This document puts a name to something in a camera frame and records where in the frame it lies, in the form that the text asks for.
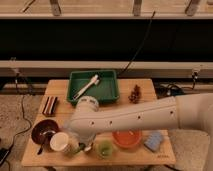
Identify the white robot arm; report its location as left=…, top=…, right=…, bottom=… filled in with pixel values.
left=64, top=93, right=213, bottom=171

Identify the green plastic cup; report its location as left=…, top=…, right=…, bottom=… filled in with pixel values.
left=96, top=140, right=114, bottom=159

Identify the metal cup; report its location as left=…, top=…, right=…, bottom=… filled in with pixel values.
left=83, top=143, right=94, bottom=153

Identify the white paper cup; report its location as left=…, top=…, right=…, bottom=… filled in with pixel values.
left=50, top=132, right=69, bottom=152

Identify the green plastic tray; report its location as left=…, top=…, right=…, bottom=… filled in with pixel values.
left=67, top=70, right=119, bottom=106

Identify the white dish brush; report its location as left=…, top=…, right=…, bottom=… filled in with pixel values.
left=73, top=75, right=99, bottom=100

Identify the dark grape bunch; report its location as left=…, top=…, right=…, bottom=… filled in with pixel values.
left=128, top=85, right=141, bottom=104

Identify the orange plastic bowl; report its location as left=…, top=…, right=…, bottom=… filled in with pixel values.
left=112, top=131, right=142, bottom=149

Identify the striped brown block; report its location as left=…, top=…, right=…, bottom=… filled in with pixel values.
left=42, top=96, right=58, bottom=117

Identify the blue sponge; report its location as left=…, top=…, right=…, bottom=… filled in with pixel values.
left=144, top=131, right=164, bottom=152

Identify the dark brown bowl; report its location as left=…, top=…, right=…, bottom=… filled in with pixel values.
left=31, top=119, right=60, bottom=144

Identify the dark spoon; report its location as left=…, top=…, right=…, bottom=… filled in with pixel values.
left=37, top=131, right=54, bottom=155

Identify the wooden table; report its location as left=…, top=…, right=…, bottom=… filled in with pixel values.
left=21, top=79, right=176, bottom=167

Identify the black cable centre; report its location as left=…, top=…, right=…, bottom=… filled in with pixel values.
left=117, top=10, right=157, bottom=77

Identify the black cable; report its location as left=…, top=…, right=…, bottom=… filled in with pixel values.
left=153, top=71, right=198, bottom=98
left=117, top=10, right=157, bottom=77
left=0, top=71, right=34, bottom=167

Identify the black cable right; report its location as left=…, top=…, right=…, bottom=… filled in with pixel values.
left=153, top=71, right=198, bottom=98

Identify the black cable left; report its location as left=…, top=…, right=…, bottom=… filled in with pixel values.
left=0, top=71, right=34, bottom=167

